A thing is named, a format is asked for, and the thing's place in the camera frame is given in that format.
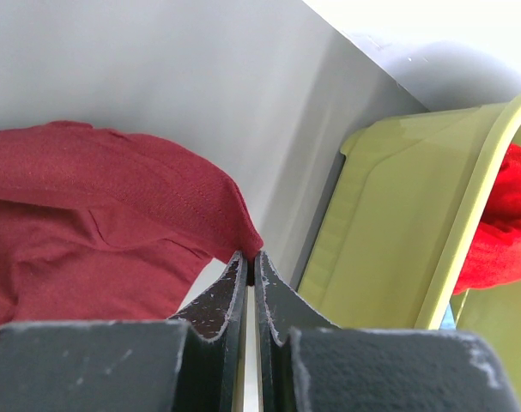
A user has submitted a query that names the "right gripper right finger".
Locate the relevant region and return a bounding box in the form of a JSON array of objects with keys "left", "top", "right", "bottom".
[{"left": 254, "top": 252, "right": 521, "bottom": 411}]

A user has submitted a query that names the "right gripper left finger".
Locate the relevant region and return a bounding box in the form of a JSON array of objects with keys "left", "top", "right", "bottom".
[{"left": 0, "top": 253, "right": 247, "bottom": 411}]

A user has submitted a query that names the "dark red t shirt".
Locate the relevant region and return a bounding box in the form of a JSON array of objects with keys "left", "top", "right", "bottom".
[{"left": 0, "top": 121, "right": 263, "bottom": 325}]

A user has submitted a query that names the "green plastic bin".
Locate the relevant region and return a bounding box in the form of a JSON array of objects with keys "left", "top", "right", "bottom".
[{"left": 299, "top": 94, "right": 521, "bottom": 402}]

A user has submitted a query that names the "bright red t shirt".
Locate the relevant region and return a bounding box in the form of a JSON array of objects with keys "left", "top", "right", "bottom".
[{"left": 452, "top": 144, "right": 521, "bottom": 295}]

